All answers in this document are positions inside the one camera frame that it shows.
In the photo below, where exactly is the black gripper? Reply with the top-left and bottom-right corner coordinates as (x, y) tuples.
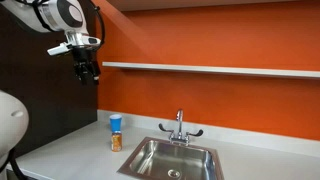
(71, 45), (102, 86)

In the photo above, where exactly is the orange can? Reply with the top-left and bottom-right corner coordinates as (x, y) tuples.
(111, 130), (123, 153)

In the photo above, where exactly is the dark wood cabinet panel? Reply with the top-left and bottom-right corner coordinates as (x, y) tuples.
(0, 4), (100, 158)

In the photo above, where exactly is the blue plastic cup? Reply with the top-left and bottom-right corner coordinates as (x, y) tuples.
(109, 113), (123, 133)

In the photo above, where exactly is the chrome faucet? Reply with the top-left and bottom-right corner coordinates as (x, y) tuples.
(158, 108), (204, 147)

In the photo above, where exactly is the stainless steel sink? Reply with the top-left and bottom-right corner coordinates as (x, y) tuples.
(117, 136), (225, 180)

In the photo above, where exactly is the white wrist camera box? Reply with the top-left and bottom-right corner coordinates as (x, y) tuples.
(46, 42), (73, 57)

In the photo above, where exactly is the black base cable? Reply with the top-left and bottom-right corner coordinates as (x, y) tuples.
(6, 148), (28, 180)

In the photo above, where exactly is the white wall shelf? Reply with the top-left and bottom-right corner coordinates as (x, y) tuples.
(101, 61), (320, 80)

